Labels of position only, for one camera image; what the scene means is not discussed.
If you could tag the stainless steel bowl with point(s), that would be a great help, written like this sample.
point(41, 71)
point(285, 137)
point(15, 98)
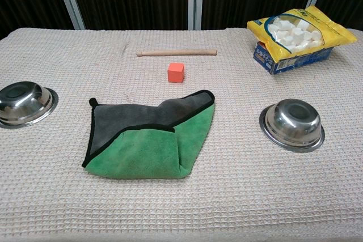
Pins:
point(24, 103)
point(293, 124)

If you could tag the orange cube block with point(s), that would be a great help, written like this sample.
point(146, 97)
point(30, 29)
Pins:
point(175, 73)

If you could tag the wooden stick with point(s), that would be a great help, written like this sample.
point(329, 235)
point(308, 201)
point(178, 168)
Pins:
point(175, 52)

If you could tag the green and grey microfibre cloth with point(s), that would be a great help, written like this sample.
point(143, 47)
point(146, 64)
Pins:
point(147, 151)

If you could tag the beige waffle tablecloth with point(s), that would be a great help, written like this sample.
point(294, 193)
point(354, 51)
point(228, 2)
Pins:
point(181, 202)

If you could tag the blue cardboard box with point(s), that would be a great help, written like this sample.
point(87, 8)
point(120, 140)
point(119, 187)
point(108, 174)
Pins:
point(297, 62)

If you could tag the yellow bag of white cubes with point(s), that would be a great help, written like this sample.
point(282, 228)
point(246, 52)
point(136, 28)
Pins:
point(326, 29)

